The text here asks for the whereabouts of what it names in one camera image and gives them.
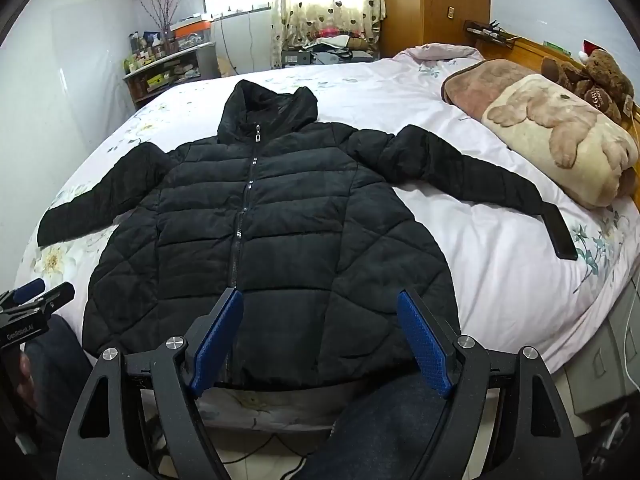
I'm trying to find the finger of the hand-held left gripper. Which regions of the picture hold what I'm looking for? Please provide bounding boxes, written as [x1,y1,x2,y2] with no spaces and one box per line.
[12,279,47,306]
[29,282,76,314]

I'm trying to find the pile of clothes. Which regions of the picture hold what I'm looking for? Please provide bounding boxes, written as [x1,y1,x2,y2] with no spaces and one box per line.
[300,26,382,64]

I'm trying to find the wooden shelf unit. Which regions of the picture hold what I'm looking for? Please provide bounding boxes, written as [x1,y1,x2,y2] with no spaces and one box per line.
[122,41,219,109]

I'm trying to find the person's right leg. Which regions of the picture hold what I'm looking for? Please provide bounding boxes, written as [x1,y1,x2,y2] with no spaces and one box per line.
[297,374,453,480]

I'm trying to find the blossom branches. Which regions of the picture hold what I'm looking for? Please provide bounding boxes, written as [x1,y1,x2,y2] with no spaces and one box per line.
[139,0,199,42]

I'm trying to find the bed with floral sheet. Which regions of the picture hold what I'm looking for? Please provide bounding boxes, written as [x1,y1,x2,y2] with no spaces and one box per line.
[12,47,640,431]

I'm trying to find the person's left leg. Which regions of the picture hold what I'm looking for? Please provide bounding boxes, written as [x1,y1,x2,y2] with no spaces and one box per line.
[24,314,97,463]

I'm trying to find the wooden wardrobe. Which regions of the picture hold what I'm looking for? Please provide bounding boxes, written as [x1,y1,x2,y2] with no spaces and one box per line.
[381,0,492,59]

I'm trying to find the pink pillow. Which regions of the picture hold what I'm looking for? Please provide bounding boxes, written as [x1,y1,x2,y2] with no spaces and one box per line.
[392,45,484,81]

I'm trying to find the wooden headboard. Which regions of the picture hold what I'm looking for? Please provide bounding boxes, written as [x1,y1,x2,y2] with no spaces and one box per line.
[482,35,640,128]

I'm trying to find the clear box with orange lid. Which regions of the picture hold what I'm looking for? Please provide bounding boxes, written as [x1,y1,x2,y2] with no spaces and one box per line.
[170,20,214,52]

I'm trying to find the group of bottles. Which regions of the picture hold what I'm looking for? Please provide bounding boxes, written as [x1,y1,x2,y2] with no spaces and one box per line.
[124,30,172,74]

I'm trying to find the white appliance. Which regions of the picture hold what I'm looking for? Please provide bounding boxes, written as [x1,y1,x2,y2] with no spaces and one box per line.
[210,11,274,79]

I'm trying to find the grey bedside cabinet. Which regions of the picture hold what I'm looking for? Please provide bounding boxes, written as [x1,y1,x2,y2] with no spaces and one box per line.
[564,287,640,417]

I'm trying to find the black electronic box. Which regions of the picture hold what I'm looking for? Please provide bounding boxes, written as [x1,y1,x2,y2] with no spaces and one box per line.
[281,50,317,68]

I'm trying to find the heart print curtain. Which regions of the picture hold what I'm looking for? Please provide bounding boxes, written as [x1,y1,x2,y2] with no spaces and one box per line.
[271,0,387,69]

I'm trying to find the folded bear print blanket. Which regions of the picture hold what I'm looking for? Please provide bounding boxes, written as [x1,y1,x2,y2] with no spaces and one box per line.
[440,57,640,209]

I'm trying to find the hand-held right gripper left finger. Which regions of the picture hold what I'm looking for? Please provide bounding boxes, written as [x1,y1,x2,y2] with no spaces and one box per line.
[56,287,246,480]

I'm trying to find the white cable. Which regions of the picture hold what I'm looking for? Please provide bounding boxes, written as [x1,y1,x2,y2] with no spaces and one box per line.
[621,302,635,383]

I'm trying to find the black puffer jacket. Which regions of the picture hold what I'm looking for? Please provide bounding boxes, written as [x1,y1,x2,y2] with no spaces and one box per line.
[37,79,551,391]

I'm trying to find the person's left hand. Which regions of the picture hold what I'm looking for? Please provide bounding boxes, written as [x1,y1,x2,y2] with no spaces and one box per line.
[15,351,39,412]

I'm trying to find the brown teddy bear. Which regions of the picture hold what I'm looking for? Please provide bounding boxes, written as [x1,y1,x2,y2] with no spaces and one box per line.
[542,42,637,126]

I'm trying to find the black floor cable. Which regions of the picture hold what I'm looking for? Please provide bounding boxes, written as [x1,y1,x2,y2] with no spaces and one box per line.
[257,430,323,480]

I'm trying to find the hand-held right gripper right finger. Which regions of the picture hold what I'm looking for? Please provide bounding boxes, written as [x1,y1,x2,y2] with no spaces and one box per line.
[396,287,583,480]

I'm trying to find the person's leg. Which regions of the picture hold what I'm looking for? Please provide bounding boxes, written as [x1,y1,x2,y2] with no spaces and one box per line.
[297,374,453,480]
[24,314,97,463]

